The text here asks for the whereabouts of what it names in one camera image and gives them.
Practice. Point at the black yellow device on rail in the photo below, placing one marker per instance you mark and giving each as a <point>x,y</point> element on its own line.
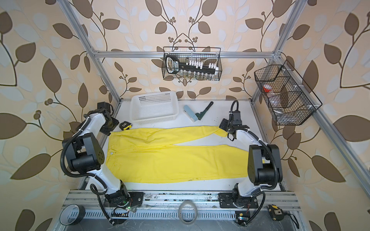
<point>275,213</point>

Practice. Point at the yellow trousers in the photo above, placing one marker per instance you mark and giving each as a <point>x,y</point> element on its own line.
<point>154,155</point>

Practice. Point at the white plastic basket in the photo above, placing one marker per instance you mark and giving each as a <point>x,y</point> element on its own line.
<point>154,107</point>

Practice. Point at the clear tape roll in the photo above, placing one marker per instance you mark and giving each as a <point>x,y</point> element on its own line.
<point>188,212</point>

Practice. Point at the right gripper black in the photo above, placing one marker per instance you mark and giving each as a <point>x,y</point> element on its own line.
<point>224,124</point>

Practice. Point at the yellow black tape measure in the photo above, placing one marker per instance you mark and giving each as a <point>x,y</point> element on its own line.
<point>125,125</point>

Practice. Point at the black tape roll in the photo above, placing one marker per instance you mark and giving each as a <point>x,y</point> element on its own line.
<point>72,215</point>

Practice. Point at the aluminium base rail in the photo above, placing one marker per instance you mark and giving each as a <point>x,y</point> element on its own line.
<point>215,205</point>

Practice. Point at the black socket set rail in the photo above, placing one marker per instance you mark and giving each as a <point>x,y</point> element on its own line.
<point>174,65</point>

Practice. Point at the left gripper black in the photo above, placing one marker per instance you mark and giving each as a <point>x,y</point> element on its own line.
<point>114,122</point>

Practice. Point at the black wire basket wall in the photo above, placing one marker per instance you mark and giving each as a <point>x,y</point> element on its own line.
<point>209,55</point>
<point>292,101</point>

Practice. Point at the red item in wire basket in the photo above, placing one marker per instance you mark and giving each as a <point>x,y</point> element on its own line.
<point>267,89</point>

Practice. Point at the green pipe wrench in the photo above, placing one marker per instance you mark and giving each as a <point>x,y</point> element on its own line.
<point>202,114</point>

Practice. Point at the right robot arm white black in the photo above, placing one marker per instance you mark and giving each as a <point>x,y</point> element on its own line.
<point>264,165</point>

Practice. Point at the black wire basket right wall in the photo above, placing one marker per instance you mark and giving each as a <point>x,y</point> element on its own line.
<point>292,101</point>

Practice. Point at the black wire basket back wall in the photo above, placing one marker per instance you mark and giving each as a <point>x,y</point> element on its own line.
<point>209,55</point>

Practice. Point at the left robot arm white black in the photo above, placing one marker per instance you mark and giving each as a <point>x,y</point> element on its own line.
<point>83,156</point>

